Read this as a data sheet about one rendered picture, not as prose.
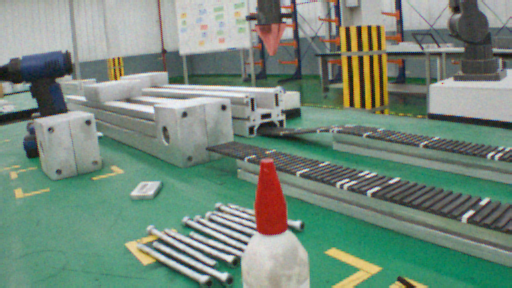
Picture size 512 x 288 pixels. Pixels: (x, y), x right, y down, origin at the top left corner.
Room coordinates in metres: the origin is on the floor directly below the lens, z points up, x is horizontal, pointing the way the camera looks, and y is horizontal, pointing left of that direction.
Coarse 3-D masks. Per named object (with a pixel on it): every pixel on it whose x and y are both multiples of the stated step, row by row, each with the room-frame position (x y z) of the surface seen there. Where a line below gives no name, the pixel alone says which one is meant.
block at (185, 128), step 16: (160, 112) 0.67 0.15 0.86; (176, 112) 0.62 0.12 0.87; (192, 112) 0.64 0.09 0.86; (208, 112) 0.65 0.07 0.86; (224, 112) 0.67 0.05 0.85; (160, 128) 0.68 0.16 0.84; (176, 128) 0.62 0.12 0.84; (192, 128) 0.64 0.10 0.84; (208, 128) 0.65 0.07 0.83; (224, 128) 0.67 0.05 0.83; (160, 144) 0.68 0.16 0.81; (176, 144) 0.63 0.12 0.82; (192, 144) 0.63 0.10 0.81; (208, 144) 0.65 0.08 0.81; (176, 160) 0.64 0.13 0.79; (192, 160) 0.63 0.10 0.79; (208, 160) 0.65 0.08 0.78
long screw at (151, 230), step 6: (150, 228) 0.38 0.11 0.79; (156, 228) 0.38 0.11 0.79; (150, 234) 0.37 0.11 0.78; (156, 234) 0.37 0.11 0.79; (162, 234) 0.36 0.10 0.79; (168, 240) 0.35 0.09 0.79; (174, 240) 0.35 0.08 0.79; (180, 246) 0.34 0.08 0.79; (186, 252) 0.33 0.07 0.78; (192, 252) 0.32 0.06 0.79; (198, 252) 0.32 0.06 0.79; (198, 258) 0.32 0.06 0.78; (204, 258) 0.31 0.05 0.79; (210, 264) 0.30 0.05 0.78; (216, 264) 0.30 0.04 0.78
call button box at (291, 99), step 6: (282, 96) 0.97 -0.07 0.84; (288, 96) 0.98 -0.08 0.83; (294, 96) 0.99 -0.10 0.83; (288, 102) 0.98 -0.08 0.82; (294, 102) 0.99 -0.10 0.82; (288, 108) 0.97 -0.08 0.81; (294, 108) 0.99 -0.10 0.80; (288, 114) 0.97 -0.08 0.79; (294, 114) 0.99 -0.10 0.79; (300, 114) 1.00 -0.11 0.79
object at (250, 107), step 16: (144, 96) 1.24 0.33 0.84; (160, 96) 1.16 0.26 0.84; (176, 96) 1.05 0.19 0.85; (192, 96) 0.98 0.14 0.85; (208, 96) 0.92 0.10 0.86; (224, 96) 0.86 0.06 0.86; (240, 96) 0.82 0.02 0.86; (256, 96) 0.89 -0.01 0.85; (272, 96) 0.85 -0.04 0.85; (240, 112) 0.82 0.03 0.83; (256, 112) 0.82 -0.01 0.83; (272, 112) 0.84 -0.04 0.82; (240, 128) 0.82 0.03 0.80
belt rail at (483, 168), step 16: (336, 144) 0.65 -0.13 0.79; (352, 144) 0.63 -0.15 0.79; (368, 144) 0.60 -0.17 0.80; (384, 144) 0.57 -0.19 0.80; (400, 160) 0.55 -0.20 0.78; (416, 160) 0.53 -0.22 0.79; (432, 160) 0.51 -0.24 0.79; (448, 160) 0.49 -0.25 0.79; (464, 160) 0.47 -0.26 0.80; (480, 160) 0.45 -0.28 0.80; (480, 176) 0.45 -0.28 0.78; (496, 176) 0.43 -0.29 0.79
